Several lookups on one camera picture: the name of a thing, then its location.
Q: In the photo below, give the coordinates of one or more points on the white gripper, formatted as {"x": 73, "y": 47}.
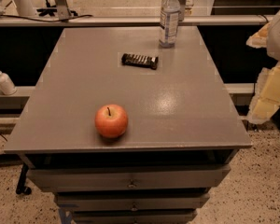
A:
{"x": 266, "y": 101}

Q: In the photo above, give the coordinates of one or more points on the red apple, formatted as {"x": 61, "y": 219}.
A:
{"x": 111, "y": 121}

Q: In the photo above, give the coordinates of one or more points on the clear plastic water bottle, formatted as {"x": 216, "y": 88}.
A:
{"x": 170, "y": 10}

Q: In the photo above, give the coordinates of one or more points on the white pump dispenser bottle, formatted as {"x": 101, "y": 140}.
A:
{"x": 7, "y": 86}

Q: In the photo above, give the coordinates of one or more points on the black striped snack bar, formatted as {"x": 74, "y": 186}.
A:
{"x": 140, "y": 60}

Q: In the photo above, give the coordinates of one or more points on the grey top drawer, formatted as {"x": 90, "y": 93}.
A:
{"x": 161, "y": 177}

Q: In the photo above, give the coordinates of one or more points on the grey drawer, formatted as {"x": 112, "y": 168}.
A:
{"x": 132, "y": 202}
{"x": 161, "y": 177}
{"x": 181, "y": 216}

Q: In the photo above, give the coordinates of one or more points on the grey middle drawer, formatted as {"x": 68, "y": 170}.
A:
{"x": 132, "y": 202}

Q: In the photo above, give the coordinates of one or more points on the grey bottom drawer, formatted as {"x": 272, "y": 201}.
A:
{"x": 181, "y": 216}

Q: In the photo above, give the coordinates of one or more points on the black table leg caster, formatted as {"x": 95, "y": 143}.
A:
{"x": 21, "y": 186}

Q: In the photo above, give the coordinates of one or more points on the grey metal post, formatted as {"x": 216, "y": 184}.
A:
{"x": 63, "y": 9}

